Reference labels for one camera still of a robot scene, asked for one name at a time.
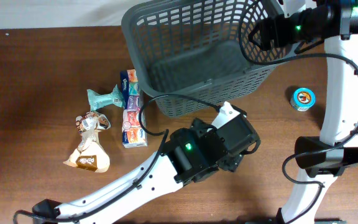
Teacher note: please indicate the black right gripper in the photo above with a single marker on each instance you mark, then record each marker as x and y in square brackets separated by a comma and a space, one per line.
[278, 23]

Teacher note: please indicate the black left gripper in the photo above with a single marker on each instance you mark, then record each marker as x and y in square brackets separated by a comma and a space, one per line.
[234, 162]

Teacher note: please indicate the blue lidded round tin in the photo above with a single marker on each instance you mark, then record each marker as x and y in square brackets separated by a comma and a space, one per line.
[302, 99]

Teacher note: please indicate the grey plastic lattice basket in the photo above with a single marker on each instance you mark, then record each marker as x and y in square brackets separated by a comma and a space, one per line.
[188, 53]

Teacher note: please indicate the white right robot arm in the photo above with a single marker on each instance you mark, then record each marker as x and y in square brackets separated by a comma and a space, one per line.
[322, 159]

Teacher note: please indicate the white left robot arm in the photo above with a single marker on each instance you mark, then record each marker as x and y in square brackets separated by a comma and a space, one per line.
[189, 155]

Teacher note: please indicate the colourful Kleenex tissue pack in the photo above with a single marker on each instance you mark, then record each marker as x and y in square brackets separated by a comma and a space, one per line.
[132, 133]

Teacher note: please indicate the mint green wipes packet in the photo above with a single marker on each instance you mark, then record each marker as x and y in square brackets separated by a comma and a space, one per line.
[97, 101]

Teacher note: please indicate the brown cream snack bag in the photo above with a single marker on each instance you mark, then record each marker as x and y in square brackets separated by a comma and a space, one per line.
[89, 154]

